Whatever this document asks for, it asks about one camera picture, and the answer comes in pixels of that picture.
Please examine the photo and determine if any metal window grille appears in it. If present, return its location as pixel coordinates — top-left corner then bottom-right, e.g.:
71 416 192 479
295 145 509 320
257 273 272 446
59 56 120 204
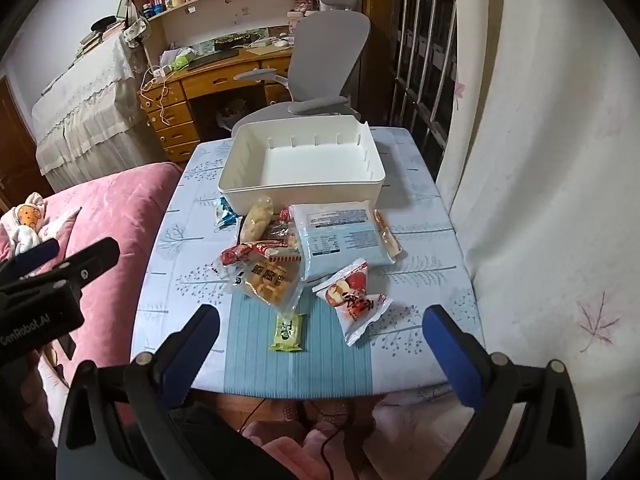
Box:
387 0 458 171

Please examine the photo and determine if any white floral curtain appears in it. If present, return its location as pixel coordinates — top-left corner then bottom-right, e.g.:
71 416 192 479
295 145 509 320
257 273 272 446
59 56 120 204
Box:
435 0 640 411

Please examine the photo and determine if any white lace cover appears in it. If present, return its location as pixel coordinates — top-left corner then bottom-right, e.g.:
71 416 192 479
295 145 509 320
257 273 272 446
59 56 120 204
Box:
31 35 166 191

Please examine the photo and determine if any wooden bookshelf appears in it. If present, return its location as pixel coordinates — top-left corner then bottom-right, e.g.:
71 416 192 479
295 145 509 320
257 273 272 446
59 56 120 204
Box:
125 0 321 61

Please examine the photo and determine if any red white sausage stick packet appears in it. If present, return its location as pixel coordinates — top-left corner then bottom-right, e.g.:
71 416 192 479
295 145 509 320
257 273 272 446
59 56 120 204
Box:
240 241 301 261

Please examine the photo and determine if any green snack packet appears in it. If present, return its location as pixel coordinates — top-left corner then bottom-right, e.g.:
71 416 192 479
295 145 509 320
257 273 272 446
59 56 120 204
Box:
270 311 307 352

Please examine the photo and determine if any red white apple snack packet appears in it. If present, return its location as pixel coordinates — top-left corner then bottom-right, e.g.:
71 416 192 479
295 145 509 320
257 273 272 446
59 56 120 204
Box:
312 258 393 347

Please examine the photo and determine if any orange stick snack packet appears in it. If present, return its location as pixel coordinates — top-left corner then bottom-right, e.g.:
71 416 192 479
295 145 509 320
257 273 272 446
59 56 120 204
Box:
372 208 404 260

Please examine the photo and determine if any blue snack packet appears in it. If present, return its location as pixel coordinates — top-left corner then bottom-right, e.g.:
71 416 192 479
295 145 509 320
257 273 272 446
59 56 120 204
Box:
214 196 239 231

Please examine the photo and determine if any white plush toy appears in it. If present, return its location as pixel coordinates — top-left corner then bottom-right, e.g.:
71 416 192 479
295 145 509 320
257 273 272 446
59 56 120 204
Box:
0 191 81 256

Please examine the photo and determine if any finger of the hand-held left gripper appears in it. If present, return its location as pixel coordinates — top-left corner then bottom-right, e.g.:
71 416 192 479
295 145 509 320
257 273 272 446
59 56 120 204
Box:
20 237 122 306
0 238 61 278

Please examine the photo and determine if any red round snack packet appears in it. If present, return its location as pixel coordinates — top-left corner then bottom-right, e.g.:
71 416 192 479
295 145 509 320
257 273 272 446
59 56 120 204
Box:
212 246 248 281

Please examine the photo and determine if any tree print tablecloth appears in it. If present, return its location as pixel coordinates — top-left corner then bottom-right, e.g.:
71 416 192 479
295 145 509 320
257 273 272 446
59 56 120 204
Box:
131 127 486 401

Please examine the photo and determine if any brown wooden door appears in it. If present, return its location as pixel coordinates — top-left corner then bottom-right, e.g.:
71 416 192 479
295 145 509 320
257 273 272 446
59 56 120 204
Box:
0 76 51 211

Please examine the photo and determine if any white plastic storage box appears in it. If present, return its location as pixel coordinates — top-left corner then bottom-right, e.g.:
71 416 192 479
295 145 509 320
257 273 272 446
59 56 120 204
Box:
218 115 387 213

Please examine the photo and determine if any pink fleece cloth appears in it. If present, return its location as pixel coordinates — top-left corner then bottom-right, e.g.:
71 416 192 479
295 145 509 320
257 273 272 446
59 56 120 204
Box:
242 420 361 480

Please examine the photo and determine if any clear bread packet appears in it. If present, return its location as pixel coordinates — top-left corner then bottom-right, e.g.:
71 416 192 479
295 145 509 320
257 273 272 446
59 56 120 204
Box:
239 196 275 246

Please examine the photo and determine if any clear brown meat packet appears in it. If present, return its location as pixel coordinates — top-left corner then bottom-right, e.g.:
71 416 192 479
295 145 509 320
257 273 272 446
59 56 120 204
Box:
270 206 301 248

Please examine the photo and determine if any white power cable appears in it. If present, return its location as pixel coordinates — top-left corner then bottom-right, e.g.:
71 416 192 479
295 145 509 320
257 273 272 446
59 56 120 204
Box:
139 65 171 126

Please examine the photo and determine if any thin black cable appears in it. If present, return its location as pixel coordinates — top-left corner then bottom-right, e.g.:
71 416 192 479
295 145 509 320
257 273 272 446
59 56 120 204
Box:
240 395 361 480

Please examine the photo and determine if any grey office chair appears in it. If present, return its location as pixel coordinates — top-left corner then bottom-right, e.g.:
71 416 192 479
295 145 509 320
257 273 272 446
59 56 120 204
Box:
232 0 372 136

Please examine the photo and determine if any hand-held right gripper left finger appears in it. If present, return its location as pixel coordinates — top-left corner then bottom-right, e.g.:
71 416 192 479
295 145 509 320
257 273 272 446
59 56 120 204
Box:
55 304 222 480

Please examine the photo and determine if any black keyboard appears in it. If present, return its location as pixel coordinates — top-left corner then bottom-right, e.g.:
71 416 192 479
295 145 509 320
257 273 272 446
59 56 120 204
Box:
187 49 241 68

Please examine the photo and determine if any clear biscuit packet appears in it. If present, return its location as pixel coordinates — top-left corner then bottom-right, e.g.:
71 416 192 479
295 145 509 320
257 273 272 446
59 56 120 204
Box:
230 255 303 321

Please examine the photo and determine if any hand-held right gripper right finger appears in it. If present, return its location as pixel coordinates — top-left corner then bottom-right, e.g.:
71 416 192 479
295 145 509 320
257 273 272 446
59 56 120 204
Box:
421 304 588 480

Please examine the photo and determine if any floral hanging bag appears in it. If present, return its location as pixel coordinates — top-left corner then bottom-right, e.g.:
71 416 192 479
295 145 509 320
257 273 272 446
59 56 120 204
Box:
122 15 151 48

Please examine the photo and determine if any wooden desk with drawers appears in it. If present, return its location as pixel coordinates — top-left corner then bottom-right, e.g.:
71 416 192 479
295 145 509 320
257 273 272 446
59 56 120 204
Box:
137 45 301 163

